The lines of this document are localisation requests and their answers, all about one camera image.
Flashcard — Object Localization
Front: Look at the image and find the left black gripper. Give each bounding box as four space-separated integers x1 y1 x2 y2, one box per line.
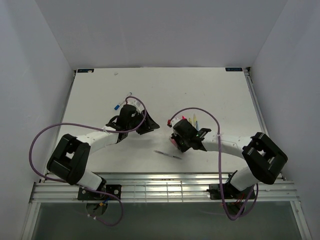
127 109 160 136

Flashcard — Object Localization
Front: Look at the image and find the red pen clear cap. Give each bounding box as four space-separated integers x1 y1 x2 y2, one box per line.
169 138 179 149

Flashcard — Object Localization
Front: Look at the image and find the thin yellow pen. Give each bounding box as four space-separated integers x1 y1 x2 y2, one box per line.
193 113 197 127

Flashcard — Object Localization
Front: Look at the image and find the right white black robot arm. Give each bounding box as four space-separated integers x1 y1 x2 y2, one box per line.
168 118 288 199

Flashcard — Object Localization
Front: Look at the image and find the grey black pen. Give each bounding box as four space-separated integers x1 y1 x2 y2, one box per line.
153 150 182 160

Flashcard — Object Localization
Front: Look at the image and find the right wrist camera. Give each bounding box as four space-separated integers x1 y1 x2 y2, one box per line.
167 117 182 128

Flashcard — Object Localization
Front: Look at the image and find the blue corner label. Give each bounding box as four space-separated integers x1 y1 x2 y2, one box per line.
76 68 95 73
225 67 243 72

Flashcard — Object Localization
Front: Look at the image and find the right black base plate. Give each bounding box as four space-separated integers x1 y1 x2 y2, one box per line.
206 183 256 200

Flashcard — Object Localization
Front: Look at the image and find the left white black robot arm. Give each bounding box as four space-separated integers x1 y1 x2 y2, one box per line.
46 104 160 200

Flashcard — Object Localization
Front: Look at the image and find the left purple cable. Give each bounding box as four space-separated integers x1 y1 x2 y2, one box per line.
29 96 147 228

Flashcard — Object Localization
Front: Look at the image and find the left blue corner label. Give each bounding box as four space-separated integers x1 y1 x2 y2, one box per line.
76 68 95 73

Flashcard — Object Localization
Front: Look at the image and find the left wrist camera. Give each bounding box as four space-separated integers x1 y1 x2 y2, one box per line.
128 99 144 113

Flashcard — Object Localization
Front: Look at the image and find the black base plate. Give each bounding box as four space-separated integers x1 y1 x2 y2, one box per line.
76 184 122 201
206 183 256 200

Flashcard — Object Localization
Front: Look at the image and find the white marker blue cap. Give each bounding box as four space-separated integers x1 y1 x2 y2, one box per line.
113 92 132 111

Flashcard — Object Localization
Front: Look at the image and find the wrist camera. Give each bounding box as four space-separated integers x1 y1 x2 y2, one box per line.
167 117 182 128
128 99 144 113

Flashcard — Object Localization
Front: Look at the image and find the right blue corner label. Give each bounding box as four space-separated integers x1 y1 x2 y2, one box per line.
225 67 243 72

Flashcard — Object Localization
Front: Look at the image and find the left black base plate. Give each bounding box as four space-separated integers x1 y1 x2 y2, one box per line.
76 184 122 201

